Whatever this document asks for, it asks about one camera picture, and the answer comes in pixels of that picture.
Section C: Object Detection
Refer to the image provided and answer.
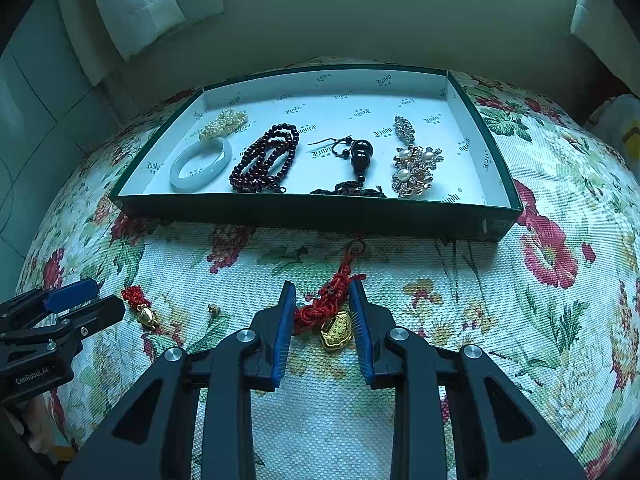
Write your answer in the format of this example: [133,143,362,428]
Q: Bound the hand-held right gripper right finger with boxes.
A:
[348,279,588,480]

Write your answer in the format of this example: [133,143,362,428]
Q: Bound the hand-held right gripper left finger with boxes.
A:
[62,281,297,480]

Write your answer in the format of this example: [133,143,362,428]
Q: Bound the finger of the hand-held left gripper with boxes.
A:
[0,295,126,350]
[0,279,100,332]

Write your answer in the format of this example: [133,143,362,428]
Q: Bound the red knot gold lock charm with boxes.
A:
[292,240,368,354]

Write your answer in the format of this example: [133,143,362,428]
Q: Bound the pale jade bangle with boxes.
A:
[169,136,233,191]

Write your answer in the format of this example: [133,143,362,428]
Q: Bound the pearl flower brooch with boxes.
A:
[391,144,445,200]

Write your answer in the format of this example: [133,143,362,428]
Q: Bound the dark red bead bracelet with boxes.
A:
[229,124,301,195]

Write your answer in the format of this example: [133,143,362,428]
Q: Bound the black gourd pendant with tassel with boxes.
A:
[309,135,388,199]

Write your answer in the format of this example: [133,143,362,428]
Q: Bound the silver rhinestone brooch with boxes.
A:
[392,115,419,144]

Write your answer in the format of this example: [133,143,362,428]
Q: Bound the white pearl bracelet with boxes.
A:
[199,109,249,142]

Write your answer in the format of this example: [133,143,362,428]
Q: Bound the green cardboard box tray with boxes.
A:
[107,65,524,242]

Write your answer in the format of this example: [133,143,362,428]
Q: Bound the small red knot gold charm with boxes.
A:
[121,285,161,331]

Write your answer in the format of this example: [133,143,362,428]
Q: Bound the floral table cloth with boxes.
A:
[15,55,640,476]

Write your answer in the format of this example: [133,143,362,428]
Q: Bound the pale curtain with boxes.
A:
[570,0,640,54]
[55,0,226,87]

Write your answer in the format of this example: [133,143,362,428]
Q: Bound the patterned grey pillow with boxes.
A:
[585,92,640,171]

